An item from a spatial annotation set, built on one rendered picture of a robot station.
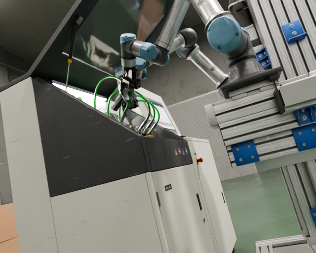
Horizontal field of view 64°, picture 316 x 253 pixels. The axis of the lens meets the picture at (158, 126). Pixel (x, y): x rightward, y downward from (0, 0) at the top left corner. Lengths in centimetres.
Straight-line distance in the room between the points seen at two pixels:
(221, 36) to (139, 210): 77
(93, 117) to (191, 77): 980
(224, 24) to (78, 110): 78
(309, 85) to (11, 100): 149
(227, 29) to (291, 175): 70
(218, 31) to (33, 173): 115
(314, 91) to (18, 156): 144
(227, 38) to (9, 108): 127
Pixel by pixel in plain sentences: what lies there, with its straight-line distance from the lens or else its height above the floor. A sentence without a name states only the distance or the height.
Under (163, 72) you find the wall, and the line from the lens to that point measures 1134.
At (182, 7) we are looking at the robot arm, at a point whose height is 150.
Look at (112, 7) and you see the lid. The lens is 163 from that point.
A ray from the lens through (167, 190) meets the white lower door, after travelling 122.
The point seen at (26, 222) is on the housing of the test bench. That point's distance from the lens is 159.
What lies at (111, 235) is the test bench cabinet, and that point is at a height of 56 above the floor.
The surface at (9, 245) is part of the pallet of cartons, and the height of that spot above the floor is 45.
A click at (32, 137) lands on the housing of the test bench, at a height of 113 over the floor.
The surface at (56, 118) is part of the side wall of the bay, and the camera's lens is 141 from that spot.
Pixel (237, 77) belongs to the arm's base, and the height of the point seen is 107.
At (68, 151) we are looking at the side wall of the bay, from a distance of 134.
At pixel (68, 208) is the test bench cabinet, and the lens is 136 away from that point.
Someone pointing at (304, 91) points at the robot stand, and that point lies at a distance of 93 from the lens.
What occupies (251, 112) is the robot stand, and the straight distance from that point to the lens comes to 103.
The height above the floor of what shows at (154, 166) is 81.
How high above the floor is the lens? 76
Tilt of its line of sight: 11 degrees up
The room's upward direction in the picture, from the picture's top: 14 degrees counter-clockwise
